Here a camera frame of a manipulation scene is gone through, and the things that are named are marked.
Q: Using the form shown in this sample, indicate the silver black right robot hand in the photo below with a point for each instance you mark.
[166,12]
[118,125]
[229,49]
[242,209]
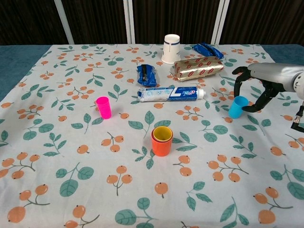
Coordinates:
[273,73]

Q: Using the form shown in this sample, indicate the light blue plastic cup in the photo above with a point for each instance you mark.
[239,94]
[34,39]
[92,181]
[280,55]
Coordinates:
[236,109]

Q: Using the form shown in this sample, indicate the yellow plastic cup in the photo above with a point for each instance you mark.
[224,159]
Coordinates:
[162,130]

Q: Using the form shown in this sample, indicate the pink plastic cup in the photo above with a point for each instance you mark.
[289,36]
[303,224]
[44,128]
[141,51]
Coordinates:
[104,109]

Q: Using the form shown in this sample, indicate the teal table cover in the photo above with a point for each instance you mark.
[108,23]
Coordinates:
[287,53]

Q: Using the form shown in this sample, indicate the gold foil wrapped package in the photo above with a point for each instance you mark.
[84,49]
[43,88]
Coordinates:
[199,69]

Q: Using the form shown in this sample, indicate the blue snack packet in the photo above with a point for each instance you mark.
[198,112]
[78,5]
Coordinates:
[202,48]
[149,78]

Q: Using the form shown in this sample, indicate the blue white toothpaste tube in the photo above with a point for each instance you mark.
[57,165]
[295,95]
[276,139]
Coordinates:
[171,93]

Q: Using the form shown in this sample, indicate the white paper cup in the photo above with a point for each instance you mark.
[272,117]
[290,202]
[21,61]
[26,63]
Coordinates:
[171,51]

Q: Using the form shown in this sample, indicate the orange plastic cup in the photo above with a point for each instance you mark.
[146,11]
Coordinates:
[161,149]

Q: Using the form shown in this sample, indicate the floral leaf print tablecloth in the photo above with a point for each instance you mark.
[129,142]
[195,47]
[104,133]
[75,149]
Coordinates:
[142,190]

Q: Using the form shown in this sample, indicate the white screen frame post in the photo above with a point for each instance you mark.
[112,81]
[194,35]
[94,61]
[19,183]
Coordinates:
[220,21]
[128,21]
[63,21]

